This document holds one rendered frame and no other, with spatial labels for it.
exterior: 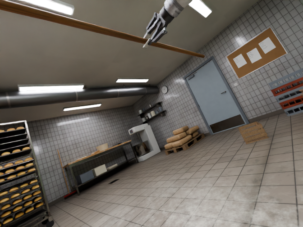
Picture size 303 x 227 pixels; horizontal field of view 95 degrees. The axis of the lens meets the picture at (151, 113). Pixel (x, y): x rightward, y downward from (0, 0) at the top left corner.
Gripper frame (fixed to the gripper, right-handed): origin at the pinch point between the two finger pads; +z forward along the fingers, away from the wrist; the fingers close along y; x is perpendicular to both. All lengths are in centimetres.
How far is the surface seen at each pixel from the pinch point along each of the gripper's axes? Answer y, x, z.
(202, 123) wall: 73, 375, 194
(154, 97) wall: -101, 373, 340
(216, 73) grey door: -47, 374, 82
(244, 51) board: -57, 375, 0
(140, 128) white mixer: -2, 285, 397
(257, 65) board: -10, 376, -8
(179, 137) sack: 80, 254, 210
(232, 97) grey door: 38, 372, 74
